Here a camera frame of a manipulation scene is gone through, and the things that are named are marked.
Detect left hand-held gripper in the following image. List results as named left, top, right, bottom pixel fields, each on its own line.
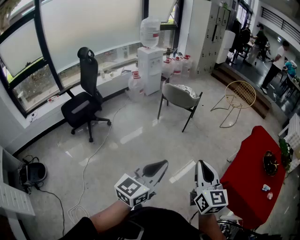
left=114, top=159, right=169, bottom=208

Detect white shelf unit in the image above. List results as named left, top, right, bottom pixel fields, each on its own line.
left=0, top=145, right=36, bottom=240

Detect black office chair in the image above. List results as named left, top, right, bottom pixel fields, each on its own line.
left=60, top=46, right=112, bottom=143

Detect green plant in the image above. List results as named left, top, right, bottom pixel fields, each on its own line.
left=278, top=137, right=293, bottom=171

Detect dark shiny bowl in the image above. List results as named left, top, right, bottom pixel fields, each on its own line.
left=262, top=150, right=280, bottom=177

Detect white water dispenser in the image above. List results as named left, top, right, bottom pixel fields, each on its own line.
left=137, top=46, right=164, bottom=96

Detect large clear water bottle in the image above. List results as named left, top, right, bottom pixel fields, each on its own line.
left=140, top=16, right=161, bottom=49

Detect person's left forearm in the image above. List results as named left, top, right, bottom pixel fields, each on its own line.
left=90, top=200, right=132, bottom=234

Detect black metal railing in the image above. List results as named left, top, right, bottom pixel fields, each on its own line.
left=261, top=6, right=300, bottom=45

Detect floral black white cushion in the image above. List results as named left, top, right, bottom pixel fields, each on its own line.
left=174, top=84, right=197, bottom=98

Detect wooden step platform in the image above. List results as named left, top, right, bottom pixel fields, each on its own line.
left=210, top=62, right=272, bottom=120

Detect black round device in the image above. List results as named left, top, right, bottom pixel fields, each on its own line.
left=18, top=161, right=48, bottom=187

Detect red cloth covered table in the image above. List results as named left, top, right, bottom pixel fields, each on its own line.
left=220, top=126, right=287, bottom=230

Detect person's right forearm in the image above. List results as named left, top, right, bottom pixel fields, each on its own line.
left=198, top=212, right=227, bottom=240

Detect black window frame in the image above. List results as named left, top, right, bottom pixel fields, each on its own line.
left=0, top=0, right=185, bottom=118

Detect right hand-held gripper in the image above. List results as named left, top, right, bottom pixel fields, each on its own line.
left=189, top=160, right=229, bottom=215

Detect black floor cable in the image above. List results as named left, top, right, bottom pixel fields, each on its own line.
left=22, top=154, right=65, bottom=237

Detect grey lockers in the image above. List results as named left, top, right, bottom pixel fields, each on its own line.
left=196, top=4, right=232, bottom=77

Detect dark work table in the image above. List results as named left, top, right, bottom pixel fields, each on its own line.
left=280, top=70, right=300, bottom=104

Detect white floor cable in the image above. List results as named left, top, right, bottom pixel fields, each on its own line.
left=67, top=97, right=131, bottom=225

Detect person's black clothing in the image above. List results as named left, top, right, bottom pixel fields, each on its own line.
left=58, top=206, right=211, bottom=240

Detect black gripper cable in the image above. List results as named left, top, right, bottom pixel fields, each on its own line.
left=188, top=210, right=200, bottom=224

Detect white cabinet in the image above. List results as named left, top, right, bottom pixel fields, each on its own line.
left=215, top=30, right=236, bottom=64

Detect grey chair black legs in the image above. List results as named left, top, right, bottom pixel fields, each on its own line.
left=157, top=83, right=203, bottom=133

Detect gold wire chair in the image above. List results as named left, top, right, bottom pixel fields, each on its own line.
left=210, top=80, right=257, bottom=129

